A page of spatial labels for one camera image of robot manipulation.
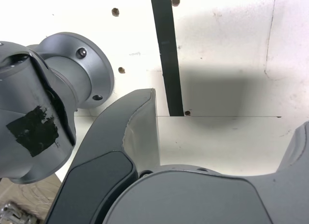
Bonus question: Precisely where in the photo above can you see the black tape strip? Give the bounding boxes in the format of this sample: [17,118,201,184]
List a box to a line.
[150,0,192,117]

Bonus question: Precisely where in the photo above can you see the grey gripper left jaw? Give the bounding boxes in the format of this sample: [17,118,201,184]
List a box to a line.
[45,88,162,224]

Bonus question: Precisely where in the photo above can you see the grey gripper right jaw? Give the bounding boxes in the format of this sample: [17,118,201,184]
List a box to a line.
[101,121,309,224]

